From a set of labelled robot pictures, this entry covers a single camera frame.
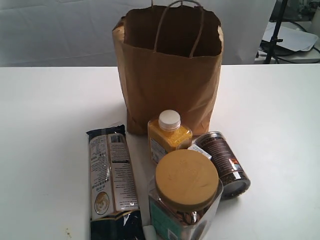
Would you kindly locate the brown paper bag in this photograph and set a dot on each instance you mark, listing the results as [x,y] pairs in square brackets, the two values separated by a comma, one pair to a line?
[169,58]

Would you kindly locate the dark brown can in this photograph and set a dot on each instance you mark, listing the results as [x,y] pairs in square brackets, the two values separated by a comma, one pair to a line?
[233,177]

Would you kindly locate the yellow millet bottle white cap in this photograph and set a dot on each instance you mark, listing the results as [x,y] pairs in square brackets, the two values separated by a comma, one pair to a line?
[166,134]

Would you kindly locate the clear jar yellow lid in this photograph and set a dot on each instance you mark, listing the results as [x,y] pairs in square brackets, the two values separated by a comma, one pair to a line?
[184,195]

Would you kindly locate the dark noodle packet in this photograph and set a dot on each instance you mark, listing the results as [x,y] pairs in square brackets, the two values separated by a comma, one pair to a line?
[115,212]

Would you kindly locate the black tripod light stand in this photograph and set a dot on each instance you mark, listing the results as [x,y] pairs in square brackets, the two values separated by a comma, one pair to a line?
[277,14]

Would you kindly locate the white backdrop sheet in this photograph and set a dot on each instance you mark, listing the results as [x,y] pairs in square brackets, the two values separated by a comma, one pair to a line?
[78,33]

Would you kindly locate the white paper stack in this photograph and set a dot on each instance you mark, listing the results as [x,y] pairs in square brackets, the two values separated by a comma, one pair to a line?
[297,37]

